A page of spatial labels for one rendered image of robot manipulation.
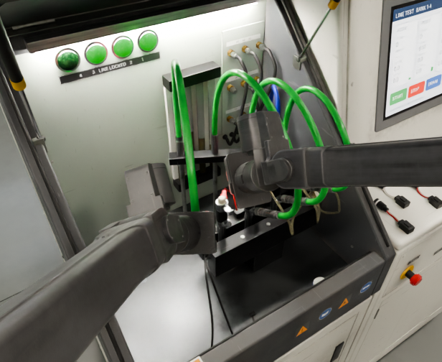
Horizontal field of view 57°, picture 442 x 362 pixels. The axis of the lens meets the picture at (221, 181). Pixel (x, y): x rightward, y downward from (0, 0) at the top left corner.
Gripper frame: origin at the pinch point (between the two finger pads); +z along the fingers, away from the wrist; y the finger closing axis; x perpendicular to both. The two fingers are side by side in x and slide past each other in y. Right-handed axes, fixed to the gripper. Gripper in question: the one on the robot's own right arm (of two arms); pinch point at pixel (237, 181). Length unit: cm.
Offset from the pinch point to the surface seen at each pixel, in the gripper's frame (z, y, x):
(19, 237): 168, -4, 85
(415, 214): 13, -18, -49
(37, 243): 163, -9, 75
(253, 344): 1.9, -33.4, 3.4
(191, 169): -15.9, 3.2, 11.1
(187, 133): -15.6, 9.0, 10.5
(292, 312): 4.8, -30.3, -7.2
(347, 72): 7.3, 19.9, -34.5
